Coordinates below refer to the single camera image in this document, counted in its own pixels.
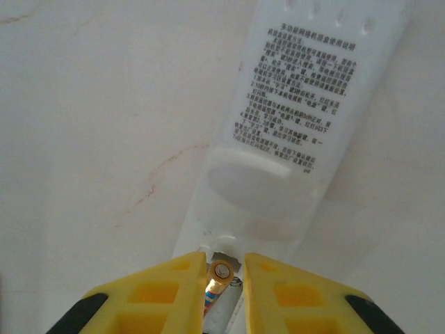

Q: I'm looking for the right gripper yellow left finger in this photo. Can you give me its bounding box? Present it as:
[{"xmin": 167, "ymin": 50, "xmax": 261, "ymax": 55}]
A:
[{"xmin": 50, "ymin": 252, "xmax": 207, "ymax": 334}]

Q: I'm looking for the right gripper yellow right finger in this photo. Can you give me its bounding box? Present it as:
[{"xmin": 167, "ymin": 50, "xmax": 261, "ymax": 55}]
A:
[{"xmin": 243, "ymin": 252, "xmax": 406, "ymax": 334}]

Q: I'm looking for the small AAA battery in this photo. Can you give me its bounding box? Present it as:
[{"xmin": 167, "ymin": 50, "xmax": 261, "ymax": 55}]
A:
[{"xmin": 202, "ymin": 259, "xmax": 233, "ymax": 319}]

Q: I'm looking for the white remote control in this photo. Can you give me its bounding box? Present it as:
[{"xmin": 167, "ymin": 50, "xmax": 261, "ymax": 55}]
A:
[{"xmin": 172, "ymin": 0, "xmax": 415, "ymax": 334}]

